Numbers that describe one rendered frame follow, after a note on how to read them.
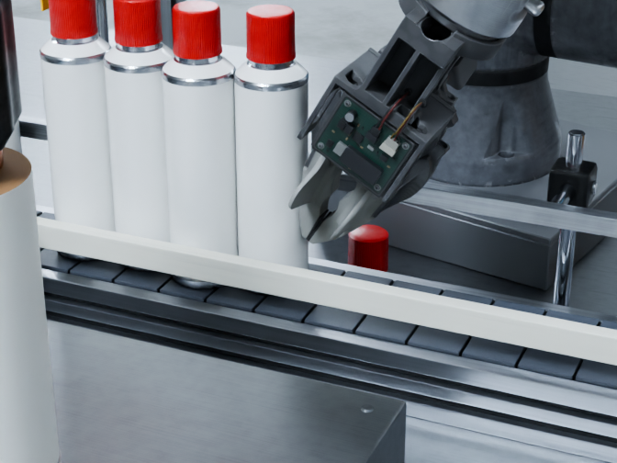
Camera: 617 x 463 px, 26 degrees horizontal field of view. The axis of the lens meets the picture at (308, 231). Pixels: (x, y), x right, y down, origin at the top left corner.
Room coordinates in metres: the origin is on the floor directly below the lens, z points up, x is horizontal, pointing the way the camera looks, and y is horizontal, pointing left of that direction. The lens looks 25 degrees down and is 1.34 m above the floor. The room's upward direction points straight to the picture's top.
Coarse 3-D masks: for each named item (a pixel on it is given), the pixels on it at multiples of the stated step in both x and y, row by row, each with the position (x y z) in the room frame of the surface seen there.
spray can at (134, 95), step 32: (128, 0) 0.90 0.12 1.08; (160, 0) 0.92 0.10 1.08; (128, 32) 0.90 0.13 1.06; (160, 32) 0.91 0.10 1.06; (128, 64) 0.89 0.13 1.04; (160, 64) 0.90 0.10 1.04; (128, 96) 0.89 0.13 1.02; (160, 96) 0.90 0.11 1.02; (128, 128) 0.89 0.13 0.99; (160, 128) 0.90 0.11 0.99; (128, 160) 0.89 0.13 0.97; (160, 160) 0.90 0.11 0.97; (128, 192) 0.89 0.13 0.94; (160, 192) 0.89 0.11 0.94; (128, 224) 0.89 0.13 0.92; (160, 224) 0.89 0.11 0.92
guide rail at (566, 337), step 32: (64, 224) 0.90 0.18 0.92; (96, 256) 0.88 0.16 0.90; (128, 256) 0.87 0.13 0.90; (160, 256) 0.86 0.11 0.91; (192, 256) 0.85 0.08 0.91; (224, 256) 0.85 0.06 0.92; (256, 288) 0.83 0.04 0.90; (288, 288) 0.82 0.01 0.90; (320, 288) 0.81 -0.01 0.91; (352, 288) 0.80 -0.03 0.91; (384, 288) 0.80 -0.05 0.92; (416, 320) 0.78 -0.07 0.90; (448, 320) 0.77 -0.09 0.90; (480, 320) 0.77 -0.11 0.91; (512, 320) 0.76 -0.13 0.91; (544, 320) 0.76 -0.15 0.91; (576, 352) 0.74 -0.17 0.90; (608, 352) 0.73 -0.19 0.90
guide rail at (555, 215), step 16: (32, 128) 0.99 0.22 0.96; (432, 192) 0.86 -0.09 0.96; (448, 192) 0.85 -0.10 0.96; (464, 192) 0.85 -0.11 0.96; (480, 192) 0.85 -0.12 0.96; (448, 208) 0.85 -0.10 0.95; (464, 208) 0.85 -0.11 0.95; (480, 208) 0.84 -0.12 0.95; (496, 208) 0.84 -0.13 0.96; (512, 208) 0.84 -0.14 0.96; (528, 208) 0.83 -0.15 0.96; (544, 208) 0.83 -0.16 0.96; (560, 208) 0.83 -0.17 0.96; (576, 208) 0.83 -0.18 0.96; (544, 224) 0.83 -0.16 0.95; (560, 224) 0.82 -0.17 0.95; (576, 224) 0.82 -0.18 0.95; (592, 224) 0.81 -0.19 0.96; (608, 224) 0.81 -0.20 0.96
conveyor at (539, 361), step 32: (64, 256) 0.92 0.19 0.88; (160, 288) 0.87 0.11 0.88; (192, 288) 0.86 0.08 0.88; (224, 288) 0.86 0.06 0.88; (416, 288) 0.86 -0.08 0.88; (288, 320) 0.82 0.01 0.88; (320, 320) 0.82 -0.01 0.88; (352, 320) 0.82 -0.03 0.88; (384, 320) 0.82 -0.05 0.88; (576, 320) 0.82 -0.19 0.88; (448, 352) 0.78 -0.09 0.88; (480, 352) 0.77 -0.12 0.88; (512, 352) 0.77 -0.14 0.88; (544, 352) 0.77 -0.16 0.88; (608, 384) 0.73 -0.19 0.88
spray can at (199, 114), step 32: (192, 0) 0.90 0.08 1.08; (192, 32) 0.87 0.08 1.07; (192, 64) 0.87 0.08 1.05; (224, 64) 0.88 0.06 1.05; (192, 96) 0.86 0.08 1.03; (224, 96) 0.87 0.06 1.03; (192, 128) 0.86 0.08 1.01; (224, 128) 0.87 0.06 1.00; (192, 160) 0.86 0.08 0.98; (224, 160) 0.87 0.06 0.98; (192, 192) 0.86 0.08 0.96; (224, 192) 0.87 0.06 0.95; (192, 224) 0.86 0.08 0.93; (224, 224) 0.87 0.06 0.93
